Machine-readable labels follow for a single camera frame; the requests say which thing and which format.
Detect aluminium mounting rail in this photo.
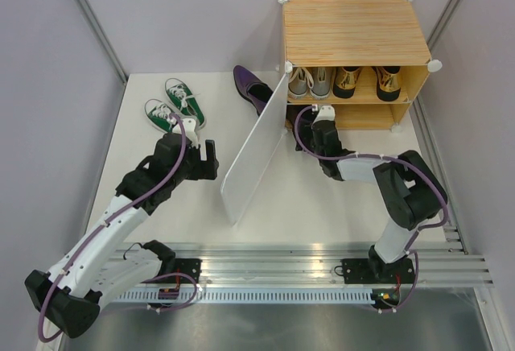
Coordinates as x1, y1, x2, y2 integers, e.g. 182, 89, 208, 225
56, 225, 494, 287

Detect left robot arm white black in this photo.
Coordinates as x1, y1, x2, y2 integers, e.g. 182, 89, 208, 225
24, 133, 219, 343

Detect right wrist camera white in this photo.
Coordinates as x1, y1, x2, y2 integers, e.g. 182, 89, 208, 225
311, 105, 336, 124

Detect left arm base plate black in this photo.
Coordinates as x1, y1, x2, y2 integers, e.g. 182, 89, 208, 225
128, 257, 202, 284

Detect wooden shoe cabinet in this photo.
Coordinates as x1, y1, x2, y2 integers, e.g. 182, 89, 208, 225
278, 0, 442, 130

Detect purple loafer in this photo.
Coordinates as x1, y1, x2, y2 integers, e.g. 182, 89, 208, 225
286, 104, 316, 149
233, 65, 274, 116

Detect green sneaker lower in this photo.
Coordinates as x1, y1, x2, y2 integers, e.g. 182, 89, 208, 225
144, 99, 182, 133

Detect green sneaker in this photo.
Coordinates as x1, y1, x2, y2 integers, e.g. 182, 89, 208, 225
164, 78, 206, 129
144, 99, 182, 133

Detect green sneaker upper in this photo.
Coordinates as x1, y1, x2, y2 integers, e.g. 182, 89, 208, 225
164, 78, 206, 129

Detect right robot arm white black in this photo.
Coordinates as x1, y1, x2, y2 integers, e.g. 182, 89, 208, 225
295, 120, 448, 285

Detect white slotted cable duct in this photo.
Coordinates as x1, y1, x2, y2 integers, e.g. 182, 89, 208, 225
113, 285, 375, 305

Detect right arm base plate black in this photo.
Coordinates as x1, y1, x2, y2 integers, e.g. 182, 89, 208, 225
341, 258, 415, 285

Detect grey sneaker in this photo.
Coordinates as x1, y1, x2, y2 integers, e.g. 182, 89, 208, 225
310, 67, 332, 100
288, 67, 313, 99

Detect white cabinet door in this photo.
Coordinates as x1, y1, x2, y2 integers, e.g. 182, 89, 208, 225
220, 74, 288, 225

